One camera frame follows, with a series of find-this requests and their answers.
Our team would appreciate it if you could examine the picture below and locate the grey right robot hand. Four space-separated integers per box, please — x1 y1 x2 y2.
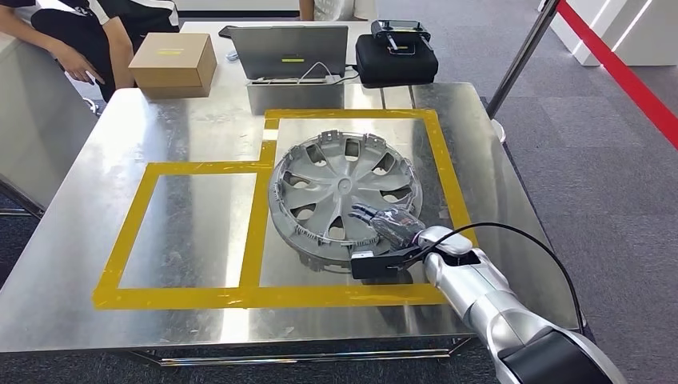
349 202 428 250

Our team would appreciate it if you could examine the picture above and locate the grey plastic wheel cover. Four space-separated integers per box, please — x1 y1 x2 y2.
267 130 425 263

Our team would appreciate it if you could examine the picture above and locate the stainless steel workbench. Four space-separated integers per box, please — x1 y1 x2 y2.
0 82 584 368

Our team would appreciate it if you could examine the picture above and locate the black carrying case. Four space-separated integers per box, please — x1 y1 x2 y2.
354 32 440 89

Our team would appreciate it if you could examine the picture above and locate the black remote controller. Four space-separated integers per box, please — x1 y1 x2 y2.
370 19 433 56

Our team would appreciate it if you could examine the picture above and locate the grey laptop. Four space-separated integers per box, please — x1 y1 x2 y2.
229 25 349 82

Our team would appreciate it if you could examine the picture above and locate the chrome barrier stanchion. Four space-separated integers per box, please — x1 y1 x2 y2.
485 0 563 144

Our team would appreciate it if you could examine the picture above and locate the person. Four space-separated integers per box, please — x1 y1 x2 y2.
297 0 379 22
0 0 181 102

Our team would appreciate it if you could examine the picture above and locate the white table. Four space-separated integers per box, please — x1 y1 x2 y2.
178 20 374 91

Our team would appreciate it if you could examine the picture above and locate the red barrier belt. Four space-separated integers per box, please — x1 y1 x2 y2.
556 0 678 151

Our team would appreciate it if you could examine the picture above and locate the brown cardboard box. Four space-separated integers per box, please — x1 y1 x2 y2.
128 32 218 100

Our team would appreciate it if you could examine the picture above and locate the white display plinth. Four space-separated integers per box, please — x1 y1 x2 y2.
612 0 678 67
537 0 618 67

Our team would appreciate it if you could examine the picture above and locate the white cabinet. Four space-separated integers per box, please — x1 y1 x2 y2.
0 31 100 213

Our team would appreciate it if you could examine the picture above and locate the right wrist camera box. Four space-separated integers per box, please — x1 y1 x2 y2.
349 249 420 281

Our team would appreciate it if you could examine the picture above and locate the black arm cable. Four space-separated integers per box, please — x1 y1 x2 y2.
405 221 584 335

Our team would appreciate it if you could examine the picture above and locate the white charger cable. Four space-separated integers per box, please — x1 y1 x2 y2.
249 61 361 87

